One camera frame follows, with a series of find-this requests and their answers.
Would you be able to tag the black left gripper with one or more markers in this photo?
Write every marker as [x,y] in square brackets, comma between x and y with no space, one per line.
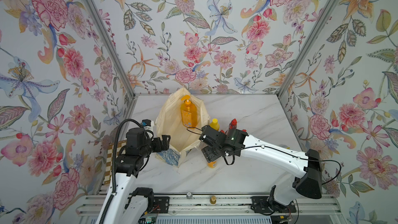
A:
[159,146]

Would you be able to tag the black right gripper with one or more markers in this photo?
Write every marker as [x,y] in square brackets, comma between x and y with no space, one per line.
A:
[208,155]

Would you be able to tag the orange bottle yellow cap front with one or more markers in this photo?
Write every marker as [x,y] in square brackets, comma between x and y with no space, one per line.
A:
[212,165]

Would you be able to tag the orange bottle yellow cap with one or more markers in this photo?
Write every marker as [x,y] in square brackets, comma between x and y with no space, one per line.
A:
[215,124]
[212,165]

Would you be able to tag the cream canvas shopping bag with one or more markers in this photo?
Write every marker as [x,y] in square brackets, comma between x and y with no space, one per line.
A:
[169,122]

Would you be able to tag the large orange pump soap bottle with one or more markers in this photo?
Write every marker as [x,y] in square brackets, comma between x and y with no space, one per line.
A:
[188,112]

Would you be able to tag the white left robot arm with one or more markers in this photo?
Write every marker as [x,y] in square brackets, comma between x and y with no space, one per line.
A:
[126,203]

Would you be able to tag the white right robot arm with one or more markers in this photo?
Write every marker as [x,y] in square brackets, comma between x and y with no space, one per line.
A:
[305,179]

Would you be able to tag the orange bottle yellow cap rear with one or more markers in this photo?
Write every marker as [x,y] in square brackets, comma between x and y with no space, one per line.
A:
[215,124]

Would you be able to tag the red Fairy bottle rear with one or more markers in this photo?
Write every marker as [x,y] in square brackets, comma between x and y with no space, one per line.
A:
[233,124]

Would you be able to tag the wooden chess board box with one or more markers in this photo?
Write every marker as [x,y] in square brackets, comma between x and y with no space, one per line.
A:
[108,168]

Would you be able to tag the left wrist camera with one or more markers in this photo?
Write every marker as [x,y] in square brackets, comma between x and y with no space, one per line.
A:
[148,124]

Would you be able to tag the brass rail knob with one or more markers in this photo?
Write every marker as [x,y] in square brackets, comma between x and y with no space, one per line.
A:
[213,200]

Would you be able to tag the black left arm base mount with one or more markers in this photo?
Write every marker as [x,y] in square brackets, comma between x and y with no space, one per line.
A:
[158,204]

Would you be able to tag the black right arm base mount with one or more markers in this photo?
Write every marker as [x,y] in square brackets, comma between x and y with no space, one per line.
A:
[267,205]

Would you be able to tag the aluminium front rail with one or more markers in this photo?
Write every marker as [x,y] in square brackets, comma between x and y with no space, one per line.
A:
[235,209]

